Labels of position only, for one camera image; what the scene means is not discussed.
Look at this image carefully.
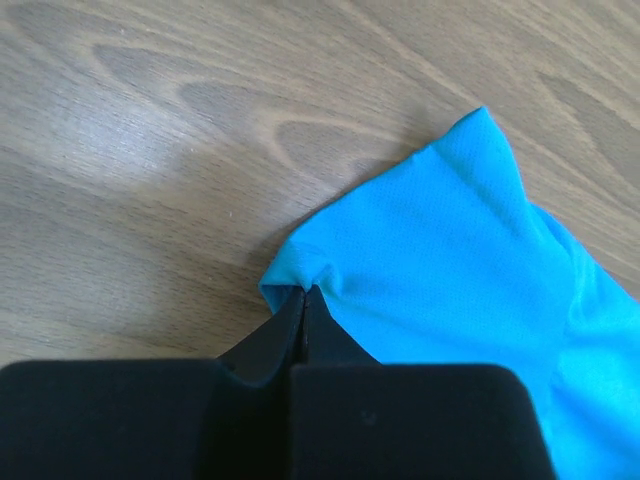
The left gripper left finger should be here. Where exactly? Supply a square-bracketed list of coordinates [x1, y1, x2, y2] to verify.
[217, 288, 306, 385]

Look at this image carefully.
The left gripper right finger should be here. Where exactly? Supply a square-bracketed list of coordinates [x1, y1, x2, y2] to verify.
[302, 285, 379, 366]

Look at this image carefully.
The teal t shirt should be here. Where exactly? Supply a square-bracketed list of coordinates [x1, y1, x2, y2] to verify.
[259, 108, 639, 479]

